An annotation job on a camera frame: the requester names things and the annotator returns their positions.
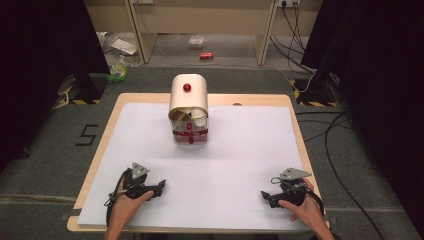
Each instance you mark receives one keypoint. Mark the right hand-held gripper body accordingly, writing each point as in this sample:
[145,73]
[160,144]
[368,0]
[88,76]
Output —
[293,186]

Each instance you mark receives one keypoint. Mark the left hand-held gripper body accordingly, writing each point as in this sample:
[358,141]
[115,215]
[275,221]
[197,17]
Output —
[139,171]

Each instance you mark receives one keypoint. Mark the red packets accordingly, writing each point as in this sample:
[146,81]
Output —
[190,137]

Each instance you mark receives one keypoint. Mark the white dome-lid storage box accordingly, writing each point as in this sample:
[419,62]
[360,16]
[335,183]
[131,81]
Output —
[188,98]

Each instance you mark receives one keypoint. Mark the person's right hand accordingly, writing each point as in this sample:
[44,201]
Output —
[308,211]

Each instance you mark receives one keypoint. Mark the person's left hand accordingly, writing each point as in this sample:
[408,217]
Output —
[123,208]

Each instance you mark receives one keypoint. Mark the wooden table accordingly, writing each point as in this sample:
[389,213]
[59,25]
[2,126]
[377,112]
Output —
[100,146]

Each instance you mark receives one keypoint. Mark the white paper sheet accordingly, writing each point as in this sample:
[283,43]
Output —
[240,156]

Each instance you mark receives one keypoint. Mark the row of red sachets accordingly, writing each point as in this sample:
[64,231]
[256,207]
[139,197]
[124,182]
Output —
[181,132]

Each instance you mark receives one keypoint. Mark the tan packets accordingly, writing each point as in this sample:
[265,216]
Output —
[180,118]

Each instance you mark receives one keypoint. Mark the white cylinder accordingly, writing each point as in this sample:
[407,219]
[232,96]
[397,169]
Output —
[199,115]

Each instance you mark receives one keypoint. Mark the black hazard-taped stand base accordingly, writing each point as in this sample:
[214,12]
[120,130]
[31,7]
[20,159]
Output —
[313,96]
[88,90]

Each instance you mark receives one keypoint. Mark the dark round table grommet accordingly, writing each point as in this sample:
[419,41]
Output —
[237,104]

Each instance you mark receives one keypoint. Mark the green plastic bag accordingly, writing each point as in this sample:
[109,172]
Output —
[118,71]

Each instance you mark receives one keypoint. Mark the white flat paper bag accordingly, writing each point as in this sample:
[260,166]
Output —
[124,46]

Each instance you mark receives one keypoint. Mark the red can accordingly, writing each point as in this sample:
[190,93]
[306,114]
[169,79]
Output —
[206,55]

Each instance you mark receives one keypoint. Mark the black curtain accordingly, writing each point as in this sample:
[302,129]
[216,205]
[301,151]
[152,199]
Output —
[40,66]
[380,83]

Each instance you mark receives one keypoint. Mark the clear plastic bag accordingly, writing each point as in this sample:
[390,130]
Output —
[102,40]

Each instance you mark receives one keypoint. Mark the white plastic package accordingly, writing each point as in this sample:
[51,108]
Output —
[197,41]

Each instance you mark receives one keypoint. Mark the beige desk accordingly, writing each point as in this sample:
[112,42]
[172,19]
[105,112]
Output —
[206,16]

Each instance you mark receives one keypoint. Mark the black table bracket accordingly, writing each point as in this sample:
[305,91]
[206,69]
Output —
[331,220]
[68,215]

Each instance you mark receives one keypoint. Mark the white wall socket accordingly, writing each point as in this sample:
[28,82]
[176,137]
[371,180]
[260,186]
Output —
[288,2]

